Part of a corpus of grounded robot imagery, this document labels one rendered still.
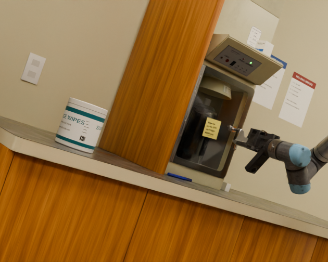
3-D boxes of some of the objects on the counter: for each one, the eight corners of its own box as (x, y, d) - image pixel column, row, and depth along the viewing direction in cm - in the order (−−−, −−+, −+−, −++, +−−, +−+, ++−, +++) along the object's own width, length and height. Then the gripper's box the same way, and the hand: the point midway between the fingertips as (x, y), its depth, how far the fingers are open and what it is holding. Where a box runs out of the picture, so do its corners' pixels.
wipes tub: (48, 138, 165) (63, 94, 165) (82, 148, 173) (97, 107, 173) (63, 145, 154) (79, 99, 155) (99, 156, 162) (115, 112, 162)
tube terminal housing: (128, 158, 216) (188, -12, 218) (186, 176, 234) (240, 19, 236) (160, 172, 195) (226, -16, 197) (220, 190, 214) (279, 18, 216)
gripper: (286, 139, 193) (248, 129, 211) (269, 131, 187) (231, 122, 205) (279, 160, 193) (241, 149, 210) (261, 154, 187) (224, 142, 205)
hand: (236, 143), depth 206 cm, fingers closed, pressing on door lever
